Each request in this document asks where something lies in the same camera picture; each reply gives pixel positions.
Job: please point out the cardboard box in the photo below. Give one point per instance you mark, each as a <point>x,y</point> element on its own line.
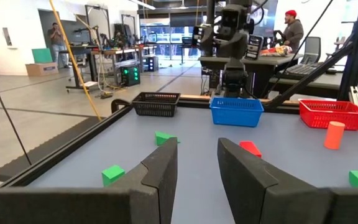
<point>41,69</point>

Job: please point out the black metal rig frame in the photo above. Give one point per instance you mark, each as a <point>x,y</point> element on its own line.
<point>86,21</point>
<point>123,26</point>

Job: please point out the black mesh basket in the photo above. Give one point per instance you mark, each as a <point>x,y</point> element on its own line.
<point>155,107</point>

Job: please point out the dark monitor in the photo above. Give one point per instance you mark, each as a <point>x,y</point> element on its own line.
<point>79,34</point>

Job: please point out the green cube block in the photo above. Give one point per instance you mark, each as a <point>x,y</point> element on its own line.
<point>112,175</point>

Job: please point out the gray desk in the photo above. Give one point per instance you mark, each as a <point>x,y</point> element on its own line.
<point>259,62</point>

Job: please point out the large wall display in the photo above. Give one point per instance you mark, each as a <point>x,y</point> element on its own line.
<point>267,21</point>

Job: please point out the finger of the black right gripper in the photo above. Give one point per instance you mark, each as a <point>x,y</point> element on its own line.
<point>240,45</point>
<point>225,45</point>

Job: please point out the black diagonal frame strut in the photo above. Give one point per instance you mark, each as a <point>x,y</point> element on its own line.
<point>309,77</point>

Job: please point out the black vertical frame post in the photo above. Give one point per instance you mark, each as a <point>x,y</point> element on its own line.
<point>356,53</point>

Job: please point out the computer tower green lights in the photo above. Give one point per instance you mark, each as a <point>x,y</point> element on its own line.
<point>130,74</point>

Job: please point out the green triangular block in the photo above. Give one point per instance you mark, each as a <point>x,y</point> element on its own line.
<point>162,138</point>

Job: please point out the orange-red cylinder block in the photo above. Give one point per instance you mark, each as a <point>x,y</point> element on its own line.
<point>334,135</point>

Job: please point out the black keyboard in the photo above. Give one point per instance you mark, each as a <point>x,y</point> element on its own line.
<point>303,69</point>

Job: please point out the black orange-striped floor mat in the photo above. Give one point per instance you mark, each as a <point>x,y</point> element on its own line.
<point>42,152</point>

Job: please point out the person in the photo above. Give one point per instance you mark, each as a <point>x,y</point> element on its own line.
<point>292,31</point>
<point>56,40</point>

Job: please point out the black monitor pole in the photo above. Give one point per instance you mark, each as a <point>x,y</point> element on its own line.
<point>210,12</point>

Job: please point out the computer tower blue lights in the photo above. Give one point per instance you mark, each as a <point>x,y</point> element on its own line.
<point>152,63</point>

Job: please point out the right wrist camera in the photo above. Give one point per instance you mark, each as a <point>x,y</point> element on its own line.
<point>233,17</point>

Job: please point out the red wedge block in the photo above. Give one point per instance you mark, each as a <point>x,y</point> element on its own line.
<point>250,147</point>

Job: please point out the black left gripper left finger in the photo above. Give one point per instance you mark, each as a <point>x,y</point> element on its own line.
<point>154,186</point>

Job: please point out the snack bag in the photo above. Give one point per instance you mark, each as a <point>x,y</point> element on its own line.
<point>277,51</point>

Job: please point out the floor power strip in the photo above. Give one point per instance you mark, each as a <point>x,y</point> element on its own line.
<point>106,95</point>

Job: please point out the green board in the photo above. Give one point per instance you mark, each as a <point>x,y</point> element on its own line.
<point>42,55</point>

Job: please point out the dark low desk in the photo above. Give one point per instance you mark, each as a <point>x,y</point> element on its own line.
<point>328,82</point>

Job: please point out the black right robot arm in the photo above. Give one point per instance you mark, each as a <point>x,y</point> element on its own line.
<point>235,77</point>

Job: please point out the black rolling desk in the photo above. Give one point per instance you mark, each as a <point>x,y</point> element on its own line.
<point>76,47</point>

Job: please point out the red mesh basket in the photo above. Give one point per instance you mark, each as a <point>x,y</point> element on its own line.
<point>322,119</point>

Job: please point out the white paper stack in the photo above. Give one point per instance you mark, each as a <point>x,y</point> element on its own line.
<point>89,84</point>

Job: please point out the blue mesh basket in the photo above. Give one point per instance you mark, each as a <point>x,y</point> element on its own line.
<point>236,113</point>

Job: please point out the gray office chair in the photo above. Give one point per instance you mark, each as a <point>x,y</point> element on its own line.
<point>312,46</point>

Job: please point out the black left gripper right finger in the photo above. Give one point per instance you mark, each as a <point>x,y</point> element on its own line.
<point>253,193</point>

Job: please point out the black office chair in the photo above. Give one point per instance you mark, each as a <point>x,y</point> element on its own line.
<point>186,41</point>

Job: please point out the wooden workbench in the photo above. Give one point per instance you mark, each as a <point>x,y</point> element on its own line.
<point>120,50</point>

